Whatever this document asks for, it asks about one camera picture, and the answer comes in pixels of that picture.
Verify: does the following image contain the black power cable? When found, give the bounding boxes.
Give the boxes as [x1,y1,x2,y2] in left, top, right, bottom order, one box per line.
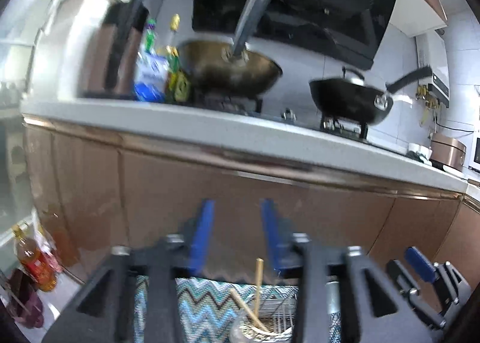
[435,110,477,138]

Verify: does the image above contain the large cooking oil bottle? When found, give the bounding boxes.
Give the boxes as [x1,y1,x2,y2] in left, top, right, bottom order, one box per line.
[11,224,59,293]

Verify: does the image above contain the green capped bottle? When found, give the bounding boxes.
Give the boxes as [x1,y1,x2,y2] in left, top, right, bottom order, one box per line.
[144,19,159,58]

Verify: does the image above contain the metal wire rack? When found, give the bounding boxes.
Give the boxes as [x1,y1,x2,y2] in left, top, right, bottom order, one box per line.
[258,286,301,333]

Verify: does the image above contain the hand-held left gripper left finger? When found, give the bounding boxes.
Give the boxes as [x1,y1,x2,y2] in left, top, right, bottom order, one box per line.
[43,198,216,343]

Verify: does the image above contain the glass sliding door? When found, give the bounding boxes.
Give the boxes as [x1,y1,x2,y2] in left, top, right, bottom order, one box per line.
[0,9,43,291]

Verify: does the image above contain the brass wok with steel handle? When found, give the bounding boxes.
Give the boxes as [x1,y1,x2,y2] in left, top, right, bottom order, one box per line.
[178,0,283,97]

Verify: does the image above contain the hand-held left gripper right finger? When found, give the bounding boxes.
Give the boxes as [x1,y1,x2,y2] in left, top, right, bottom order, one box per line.
[260,198,432,343]

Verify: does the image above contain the blue and white salt bag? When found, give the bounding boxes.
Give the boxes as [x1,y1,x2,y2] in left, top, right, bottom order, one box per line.
[134,52,170,103]

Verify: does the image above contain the zigzag patterned mat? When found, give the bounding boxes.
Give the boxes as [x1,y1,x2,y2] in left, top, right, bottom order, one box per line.
[134,275,343,343]

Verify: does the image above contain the black wok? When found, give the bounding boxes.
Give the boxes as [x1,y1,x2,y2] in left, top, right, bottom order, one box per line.
[308,65,433,127]

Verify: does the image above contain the purple bag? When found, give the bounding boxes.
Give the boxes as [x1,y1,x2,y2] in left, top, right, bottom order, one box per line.
[5,268,46,329]

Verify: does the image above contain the white water heater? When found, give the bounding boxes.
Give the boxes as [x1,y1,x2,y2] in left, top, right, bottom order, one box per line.
[414,30,451,108]

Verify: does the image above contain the black range hood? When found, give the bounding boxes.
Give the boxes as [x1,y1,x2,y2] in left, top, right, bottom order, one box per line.
[192,0,401,71]

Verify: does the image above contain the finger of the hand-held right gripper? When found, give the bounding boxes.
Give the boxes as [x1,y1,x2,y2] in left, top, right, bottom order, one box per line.
[404,246,437,284]
[386,259,445,329]

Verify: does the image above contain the white microwave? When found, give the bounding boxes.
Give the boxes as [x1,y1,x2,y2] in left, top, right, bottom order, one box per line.
[470,132,480,174]

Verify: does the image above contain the yellow capped oil bottle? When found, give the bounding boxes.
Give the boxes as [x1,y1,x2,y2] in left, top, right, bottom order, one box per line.
[165,14,193,104]

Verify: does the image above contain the pink rice cooker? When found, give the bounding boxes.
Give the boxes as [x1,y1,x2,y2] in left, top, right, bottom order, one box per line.
[429,133,468,172]

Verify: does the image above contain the black gas stove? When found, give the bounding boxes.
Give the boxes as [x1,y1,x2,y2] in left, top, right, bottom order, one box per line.
[193,90,376,142]

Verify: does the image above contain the clear glass jar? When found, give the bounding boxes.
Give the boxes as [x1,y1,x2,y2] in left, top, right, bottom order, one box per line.
[229,309,298,343]

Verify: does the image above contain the steel wok lid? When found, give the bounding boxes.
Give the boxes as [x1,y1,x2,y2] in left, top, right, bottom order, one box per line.
[340,67,366,86]

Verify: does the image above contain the white bowl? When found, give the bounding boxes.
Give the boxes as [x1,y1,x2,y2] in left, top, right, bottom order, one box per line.
[407,142,433,163]

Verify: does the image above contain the brass water pipes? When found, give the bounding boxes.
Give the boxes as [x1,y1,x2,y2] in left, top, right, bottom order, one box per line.
[414,84,442,127]

